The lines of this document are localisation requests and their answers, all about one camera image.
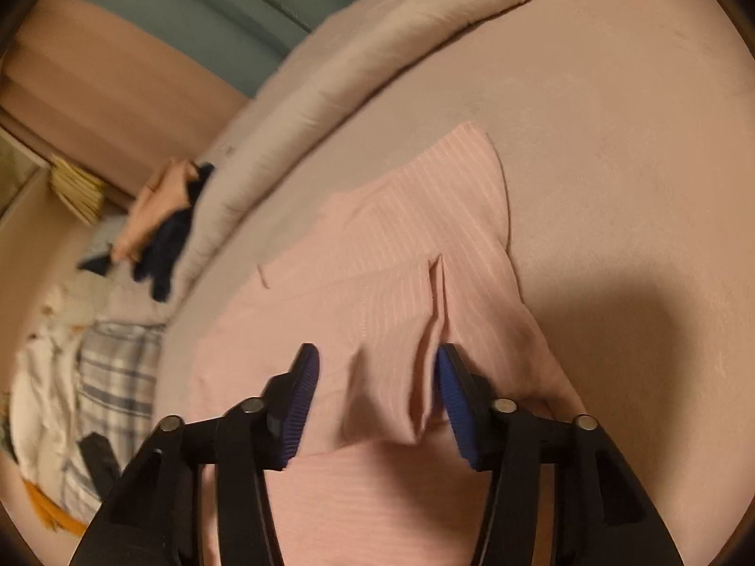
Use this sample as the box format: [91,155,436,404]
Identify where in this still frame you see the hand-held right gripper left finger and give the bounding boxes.
[67,342,322,566]

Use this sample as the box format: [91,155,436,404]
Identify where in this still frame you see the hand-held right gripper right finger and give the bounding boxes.
[435,342,685,566]

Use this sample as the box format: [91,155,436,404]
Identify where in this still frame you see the pink striped garment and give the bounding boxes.
[189,121,591,566]

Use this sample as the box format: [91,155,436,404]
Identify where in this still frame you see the navy clothes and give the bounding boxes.
[78,162,217,303]

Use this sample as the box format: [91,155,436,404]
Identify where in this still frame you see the blue plaid cloth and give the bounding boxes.
[62,317,167,521]

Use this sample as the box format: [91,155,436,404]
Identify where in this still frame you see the small black object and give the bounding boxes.
[79,432,122,499]

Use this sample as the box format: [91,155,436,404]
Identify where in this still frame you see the peach cloth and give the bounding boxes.
[112,158,202,264]

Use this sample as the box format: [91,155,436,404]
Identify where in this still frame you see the white cloth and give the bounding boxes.
[10,286,91,484]

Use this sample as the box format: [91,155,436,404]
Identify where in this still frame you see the orange cloth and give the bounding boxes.
[22,476,84,539]

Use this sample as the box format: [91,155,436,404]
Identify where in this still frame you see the pink bed sheet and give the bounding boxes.
[153,0,755,566]

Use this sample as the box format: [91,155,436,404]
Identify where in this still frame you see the pale pink comforter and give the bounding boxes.
[171,0,679,308]

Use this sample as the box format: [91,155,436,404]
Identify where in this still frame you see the pink curtain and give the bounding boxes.
[0,0,250,191]

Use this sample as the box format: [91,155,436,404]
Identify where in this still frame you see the teal curtain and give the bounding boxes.
[54,0,403,101]

